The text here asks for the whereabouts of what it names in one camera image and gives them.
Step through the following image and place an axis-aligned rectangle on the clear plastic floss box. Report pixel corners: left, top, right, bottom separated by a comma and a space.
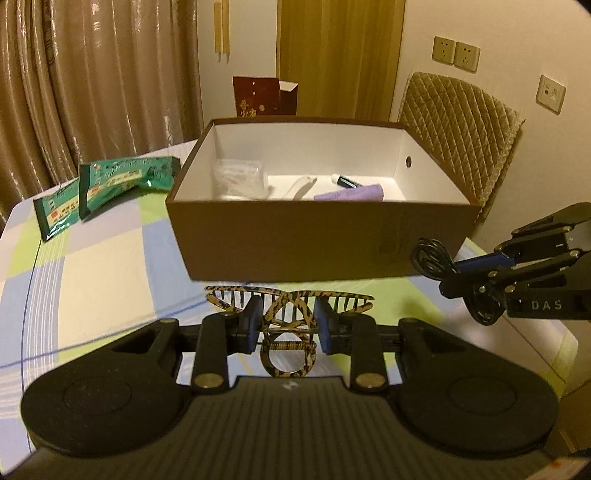
213, 159, 269, 200

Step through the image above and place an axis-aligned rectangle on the beige curtain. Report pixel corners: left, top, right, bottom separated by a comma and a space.
0, 0, 204, 208

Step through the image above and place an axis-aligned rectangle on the brown cardboard box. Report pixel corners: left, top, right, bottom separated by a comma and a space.
166, 117, 482, 281

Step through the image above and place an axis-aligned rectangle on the purple tube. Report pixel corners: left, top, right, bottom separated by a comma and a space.
314, 184, 385, 202

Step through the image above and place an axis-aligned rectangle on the single wall outlet plate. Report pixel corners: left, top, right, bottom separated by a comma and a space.
538, 75, 566, 114

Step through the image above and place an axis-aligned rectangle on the wooden door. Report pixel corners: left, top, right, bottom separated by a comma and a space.
276, 0, 406, 123

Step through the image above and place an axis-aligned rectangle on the white plastic spoon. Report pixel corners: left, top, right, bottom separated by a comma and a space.
291, 174, 319, 201

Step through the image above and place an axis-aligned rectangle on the leopard hair claw clip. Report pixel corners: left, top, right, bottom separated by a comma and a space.
204, 285, 375, 379

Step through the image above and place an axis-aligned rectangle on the yellow hanging ornament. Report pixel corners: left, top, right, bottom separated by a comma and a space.
215, 0, 230, 63

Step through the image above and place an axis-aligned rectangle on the checked tablecloth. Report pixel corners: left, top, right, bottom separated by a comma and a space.
0, 141, 578, 384

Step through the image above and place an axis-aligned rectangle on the dark red gift box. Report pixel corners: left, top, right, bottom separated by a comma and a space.
232, 76, 299, 117

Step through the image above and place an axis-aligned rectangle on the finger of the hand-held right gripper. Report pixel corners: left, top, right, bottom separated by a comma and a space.
438, 249, 583, 301
450, 202, 591, 278

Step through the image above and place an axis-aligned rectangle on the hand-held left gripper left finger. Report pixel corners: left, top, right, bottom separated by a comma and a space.
112, 295, 262, 394

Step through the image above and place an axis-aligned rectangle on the green packet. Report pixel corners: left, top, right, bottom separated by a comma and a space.
33, 182, 84, 243
78, 157, 182, 220

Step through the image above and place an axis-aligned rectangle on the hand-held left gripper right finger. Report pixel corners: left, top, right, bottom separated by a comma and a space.
315, 296, 468, 393

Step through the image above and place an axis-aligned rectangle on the black cable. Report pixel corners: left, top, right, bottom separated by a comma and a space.
411, 237, 502, 326

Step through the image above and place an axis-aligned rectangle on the chair with quilted cover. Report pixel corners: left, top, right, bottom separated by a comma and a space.
397, 71, 526, 222

